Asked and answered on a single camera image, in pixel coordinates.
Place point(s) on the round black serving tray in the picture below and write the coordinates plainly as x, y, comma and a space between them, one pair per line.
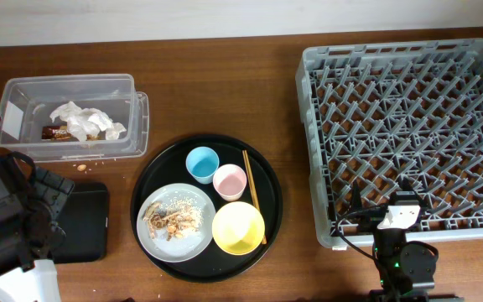
213, 264

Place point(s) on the gold brown snack wrapper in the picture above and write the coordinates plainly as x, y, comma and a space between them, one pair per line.
63, 133

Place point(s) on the clear plastic waste bin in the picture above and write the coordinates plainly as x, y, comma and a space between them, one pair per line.
27, 103

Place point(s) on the grey plate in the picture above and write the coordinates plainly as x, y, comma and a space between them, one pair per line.
177, 250

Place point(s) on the yellow plastic bowl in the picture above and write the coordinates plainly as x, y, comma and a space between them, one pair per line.
238, 228

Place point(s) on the food scraps on plate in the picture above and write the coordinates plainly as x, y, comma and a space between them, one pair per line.
179, 222

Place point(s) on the pink plastic cup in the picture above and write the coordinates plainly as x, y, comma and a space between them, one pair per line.
230, 181

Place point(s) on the black rectangular tray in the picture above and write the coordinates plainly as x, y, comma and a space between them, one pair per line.
84, 219

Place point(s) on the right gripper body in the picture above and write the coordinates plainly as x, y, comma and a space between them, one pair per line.
371, 219

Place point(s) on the white napkin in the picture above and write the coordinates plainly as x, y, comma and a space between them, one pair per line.
82, 123

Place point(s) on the wooden chopstick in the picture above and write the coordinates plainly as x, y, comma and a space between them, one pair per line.
251, 183

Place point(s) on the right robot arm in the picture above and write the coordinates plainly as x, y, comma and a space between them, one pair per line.
406, 268

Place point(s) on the light blue plastic cup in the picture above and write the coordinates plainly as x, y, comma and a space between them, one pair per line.
202, 163

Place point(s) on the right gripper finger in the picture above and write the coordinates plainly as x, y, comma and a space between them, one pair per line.
355, 203
405, 185

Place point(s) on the grey dishwasher rack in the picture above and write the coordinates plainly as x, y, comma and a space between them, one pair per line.
376, 113

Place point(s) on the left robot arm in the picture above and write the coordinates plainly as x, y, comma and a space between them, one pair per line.
31, 198

